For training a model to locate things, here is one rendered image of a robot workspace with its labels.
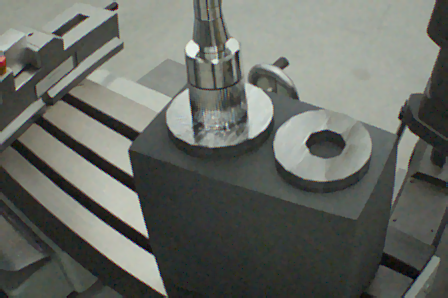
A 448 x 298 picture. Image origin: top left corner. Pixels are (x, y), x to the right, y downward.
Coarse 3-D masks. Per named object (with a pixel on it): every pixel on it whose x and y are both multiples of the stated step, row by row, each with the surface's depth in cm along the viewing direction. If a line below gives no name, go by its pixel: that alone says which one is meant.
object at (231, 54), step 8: (232, 40) 68; (192, 48) 67; (224, 48) 67; (232, 48) 67; (240, 48) 67; (192, 56) 66; (200, 56) 66; (208, 56) 66; (216, 56) 66; (224, 56) 66; (232, 56) 66; (240, 56) 67; (192, 64) 66; (200, 64) 66; (208, 64) 66; (216, 64) 66; (224, 64) 66; (232, 64) 66
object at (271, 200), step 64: (192, 128) 70; (256, 128) 70; (320, 128) 69; (192, 192) 70; (256, 192) 66; (320, 192) 65; (384, 192) 70; (192, 256) 77; (256, 256) 72; (320, 256) 67
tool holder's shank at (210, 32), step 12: (204, 0) 63; (216, 0) 63; (204, 12) 63; (216, 12) 64; (204, 24) 64; (216, 24) 64; (192, 36) 66; (204, 36) 65; (216, 36) 65; (228, 36) 66; (204, 48) 66; (216, 48) 66
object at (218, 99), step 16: (240, 64) 67; (192, 80) 68; (208, 80) 67; (224, 80) 67; (240, 80) 68; (192, 96) 69; (208, 96) 68; (224, 96) 68; (240, 96) 69; (192, 112) 71; (208, 112) 69; (224, 112) 69; (240, 112) 70
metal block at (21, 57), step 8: (8, 32) 104; (16, 32) 104; (0, 40) 103; (8, 40) 102; (16, 40) 102; (24, 40) 103; (0, 48) 101; (8, 48) 100; (16, 48) 102; (24, 48) 104; (0, 56) 102; (8, 56) 101; (16, 56) 103; (24, 56) 105; (8, 64) 102; (16, 64) 104; (24, 64) 105; (16, 72) 105
